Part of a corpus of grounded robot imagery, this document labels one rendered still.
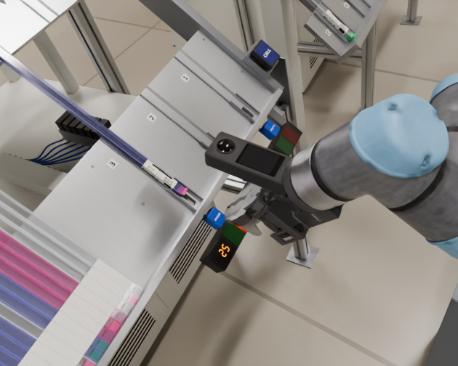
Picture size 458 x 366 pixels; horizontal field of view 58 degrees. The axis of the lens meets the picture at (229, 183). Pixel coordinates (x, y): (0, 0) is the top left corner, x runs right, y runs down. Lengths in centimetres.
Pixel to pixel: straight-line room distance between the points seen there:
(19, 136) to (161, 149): 63
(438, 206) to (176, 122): 46
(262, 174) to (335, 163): 12
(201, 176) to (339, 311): 77
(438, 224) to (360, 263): 99
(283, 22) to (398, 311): 87
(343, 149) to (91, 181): 39
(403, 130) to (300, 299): 104
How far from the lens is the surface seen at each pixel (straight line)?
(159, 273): 63
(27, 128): 127
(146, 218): 66
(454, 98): 54
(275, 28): 115
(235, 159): 52
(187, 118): 75
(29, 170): 105
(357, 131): 40
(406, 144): 38
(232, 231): 72
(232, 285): 143
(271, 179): 50
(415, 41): 230
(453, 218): 45
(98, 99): 123
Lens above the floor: 125
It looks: 48 degrees down
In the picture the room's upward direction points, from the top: 19 degrees counter-clockwise
